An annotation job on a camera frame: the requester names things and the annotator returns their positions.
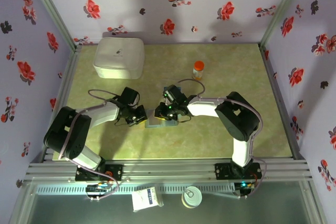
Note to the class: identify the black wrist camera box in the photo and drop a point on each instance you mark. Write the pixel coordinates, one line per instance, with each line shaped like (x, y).
(173, 94)
(130, 96)

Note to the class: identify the tin can with pull tab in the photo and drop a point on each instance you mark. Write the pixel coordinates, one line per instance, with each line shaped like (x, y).
(191, 196)

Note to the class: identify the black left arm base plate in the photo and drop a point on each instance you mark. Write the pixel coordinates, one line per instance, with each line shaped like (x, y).
(114, 172)

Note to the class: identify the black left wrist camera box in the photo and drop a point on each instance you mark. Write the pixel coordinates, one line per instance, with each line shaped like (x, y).
(130, 96)

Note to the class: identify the clear card case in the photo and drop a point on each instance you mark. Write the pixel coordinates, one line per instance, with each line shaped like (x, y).
(170, 125)

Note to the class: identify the long aluminium frame rail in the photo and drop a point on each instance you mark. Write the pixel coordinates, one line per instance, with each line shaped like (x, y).
(168, 169)

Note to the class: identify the aluminium corner post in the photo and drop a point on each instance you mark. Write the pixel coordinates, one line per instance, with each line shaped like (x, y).
(50, 9)
(282, 9)

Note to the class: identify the white paper box blue print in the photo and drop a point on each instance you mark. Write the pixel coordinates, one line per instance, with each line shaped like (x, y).
(145, 199)

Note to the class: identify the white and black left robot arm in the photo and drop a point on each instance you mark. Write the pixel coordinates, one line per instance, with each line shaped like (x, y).
(71, 134)

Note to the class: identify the vitamin bottle with orange cap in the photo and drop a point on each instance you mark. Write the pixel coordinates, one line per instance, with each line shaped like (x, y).
(198, 70)

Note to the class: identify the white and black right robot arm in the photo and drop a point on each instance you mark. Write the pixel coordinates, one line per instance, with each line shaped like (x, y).
(237, 121)

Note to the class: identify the white zipped storage case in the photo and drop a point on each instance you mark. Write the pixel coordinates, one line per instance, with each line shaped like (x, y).
(118, 57)

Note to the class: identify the blue credit card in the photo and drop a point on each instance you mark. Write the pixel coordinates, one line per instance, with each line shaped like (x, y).
(179, 87)

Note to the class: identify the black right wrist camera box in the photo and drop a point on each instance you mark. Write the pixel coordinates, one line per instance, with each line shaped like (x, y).
(173, 94)

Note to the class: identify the aluminium side rail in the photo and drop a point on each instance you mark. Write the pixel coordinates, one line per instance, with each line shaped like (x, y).
(281, 98)
(65, 87)

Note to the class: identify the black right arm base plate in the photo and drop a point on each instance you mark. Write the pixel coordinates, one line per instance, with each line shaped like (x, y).
(223, 171)

